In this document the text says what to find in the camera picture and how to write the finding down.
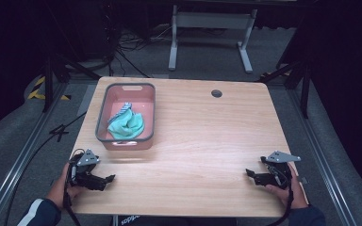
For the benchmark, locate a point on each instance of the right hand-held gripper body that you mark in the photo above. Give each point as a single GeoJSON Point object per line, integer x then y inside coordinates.
{"type": "Point", "coordinates": [276, 175]}

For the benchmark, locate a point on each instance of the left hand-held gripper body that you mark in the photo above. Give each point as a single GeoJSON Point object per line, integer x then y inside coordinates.
{"type": "Point", "coordinates": [86, 169]}

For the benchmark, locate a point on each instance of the person's right hand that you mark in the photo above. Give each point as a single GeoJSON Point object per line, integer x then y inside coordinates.
{"type": "Point", "coordinates": [290, 194]}

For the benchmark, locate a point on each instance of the person's left hand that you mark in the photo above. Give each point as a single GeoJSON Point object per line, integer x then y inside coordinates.
{"type": "Point", "coordinates": [59, 191]}

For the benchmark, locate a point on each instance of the green cloth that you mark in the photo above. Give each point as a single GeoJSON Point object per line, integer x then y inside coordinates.
{"type": "Point", "coordinates": [128, 124]}

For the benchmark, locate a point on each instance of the striped grey cloth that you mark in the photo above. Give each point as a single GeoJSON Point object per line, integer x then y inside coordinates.
{"type": "Point", "coordinates": [122, 110]}

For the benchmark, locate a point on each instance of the pink bin with grey rim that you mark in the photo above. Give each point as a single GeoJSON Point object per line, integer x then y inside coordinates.
{"type": "Point", "coordinates": [116, 98]}

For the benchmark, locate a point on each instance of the black metal stand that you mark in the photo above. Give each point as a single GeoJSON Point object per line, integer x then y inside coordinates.
{"type": "Point", "coordinates": [304, 88]}
{"type": "Point", "coordinates": [47, 84]}

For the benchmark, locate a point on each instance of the aluminium floor rail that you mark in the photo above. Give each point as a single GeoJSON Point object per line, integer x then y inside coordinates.
{"type": "Point", "coordinates": [15, 169]}
{"type": "Point", "coordinates": [319, 157]}

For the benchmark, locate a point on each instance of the white metal desk frame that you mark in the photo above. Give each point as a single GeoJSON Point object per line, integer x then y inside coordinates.
{"type": "Point", "coordinates": [212, 20]}

